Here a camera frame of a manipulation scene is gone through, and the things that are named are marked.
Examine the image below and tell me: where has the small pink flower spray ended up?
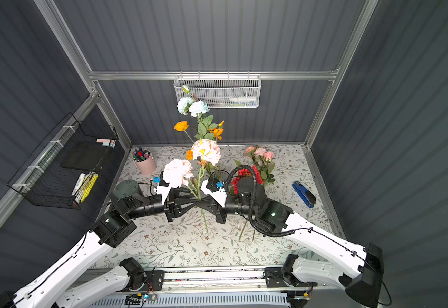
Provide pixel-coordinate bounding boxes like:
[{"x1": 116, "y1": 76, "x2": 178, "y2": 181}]
[{"x1": 162, "y1": 138, "x2": 223, "y2": 234}]

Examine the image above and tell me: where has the pink peony stem with bud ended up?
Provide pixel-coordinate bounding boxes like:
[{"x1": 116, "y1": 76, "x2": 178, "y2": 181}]
[{"x1": 232, "y1": 146, "x2": 275, "y2": 224}]

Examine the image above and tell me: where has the pale pink peony cluster stem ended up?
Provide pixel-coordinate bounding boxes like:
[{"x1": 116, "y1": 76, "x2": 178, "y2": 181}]
[{"x1": 246, "y1": 146, "x2": 275, "y2": 237}]

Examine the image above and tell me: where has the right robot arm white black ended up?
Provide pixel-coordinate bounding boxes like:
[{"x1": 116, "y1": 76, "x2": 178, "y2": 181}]
[{"x1": 200, "y1": 165, "x2": 387, "y2": 307}]

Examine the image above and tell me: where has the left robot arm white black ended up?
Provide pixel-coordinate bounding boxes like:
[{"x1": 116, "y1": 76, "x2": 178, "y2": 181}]
[{"x1": 0, "y1": 180, "x2": 208, "y2": 307}]

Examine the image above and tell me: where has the dark glass ribbed vase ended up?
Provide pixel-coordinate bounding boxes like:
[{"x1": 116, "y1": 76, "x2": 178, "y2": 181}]
[{"x1": 209, "y1": 170, "x2": 230, "y2": 182}]

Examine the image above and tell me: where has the floral table mat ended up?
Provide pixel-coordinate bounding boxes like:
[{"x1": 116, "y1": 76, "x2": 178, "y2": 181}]
[{"x1": 93, "y1": 144, "x2": 343, "y2": 269}]

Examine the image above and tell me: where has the red gerbera flower stem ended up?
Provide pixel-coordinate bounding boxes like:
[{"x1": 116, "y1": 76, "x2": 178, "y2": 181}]
[{"x1": 230, "y1": 165, "x2": 264, "y2": 196}]

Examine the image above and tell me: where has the pink pen cup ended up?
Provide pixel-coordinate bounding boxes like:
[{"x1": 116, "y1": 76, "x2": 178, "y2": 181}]
[{"x1": 132, "y1": 147, "x2": 156, "y2": 175}]

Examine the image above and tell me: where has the orange flower stem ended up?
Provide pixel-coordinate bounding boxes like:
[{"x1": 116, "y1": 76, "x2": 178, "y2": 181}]
[{"x1": 173, "y1": 117, "x2": 224, "y2": 166}]

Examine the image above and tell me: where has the yellow highlighter in basket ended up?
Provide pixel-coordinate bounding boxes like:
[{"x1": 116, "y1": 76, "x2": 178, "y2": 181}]
[{"x1": 74, "y1": 172, "x2": 98, "y2": 204}]

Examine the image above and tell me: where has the blue stapler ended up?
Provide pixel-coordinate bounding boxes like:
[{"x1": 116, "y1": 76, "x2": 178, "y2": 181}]
[{"x1": 292, "y1": 181, "x2": 316, "y2": 209}]

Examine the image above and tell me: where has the light blue flower stem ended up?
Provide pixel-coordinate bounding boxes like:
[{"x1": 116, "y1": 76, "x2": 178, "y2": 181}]
[{"x1": 174, "y1": 85, "x2": 223, "y2": 141}]

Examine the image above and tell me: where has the white marker in mesh basket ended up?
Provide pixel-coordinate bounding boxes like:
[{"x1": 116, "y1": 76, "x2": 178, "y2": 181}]
[{"x1": 224, "y1": 96, "x2": 257, "y2": 107}]

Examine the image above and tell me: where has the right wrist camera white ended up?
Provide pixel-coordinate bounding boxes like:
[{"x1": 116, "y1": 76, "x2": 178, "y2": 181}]
[{"x1": 200, "y1": 180, "x2": 227, "y2": 208}]

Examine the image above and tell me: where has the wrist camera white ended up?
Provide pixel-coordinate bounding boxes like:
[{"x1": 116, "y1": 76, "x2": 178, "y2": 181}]
[
  {"x1": 200, "y1": 180, "x2": 227, "y2": 208},
  {"x1": 152, "y1": 171, "x2": 173, "y2": 204}
]

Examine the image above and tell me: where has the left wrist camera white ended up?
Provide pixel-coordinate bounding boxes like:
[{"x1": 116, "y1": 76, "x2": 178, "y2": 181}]
[{"x1": 152, "y1": 171, "x2": 173, "y2": 204}]

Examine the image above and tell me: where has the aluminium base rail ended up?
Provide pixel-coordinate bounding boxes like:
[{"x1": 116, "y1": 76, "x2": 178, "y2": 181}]
[{"x1": 54, "y1": 259, "x2": 367, "y2": 307}]

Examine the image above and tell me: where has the white mesh wall basket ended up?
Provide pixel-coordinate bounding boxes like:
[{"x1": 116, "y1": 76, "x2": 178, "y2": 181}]
[{"x1": 173, "y1": 76, "x2": 262, "y2": 109}]

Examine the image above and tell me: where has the black wire wall basket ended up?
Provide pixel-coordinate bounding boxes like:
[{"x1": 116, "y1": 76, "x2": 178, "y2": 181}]
[{"x1": 7, "y1": 114, "x2": 118, "y2": 210}]

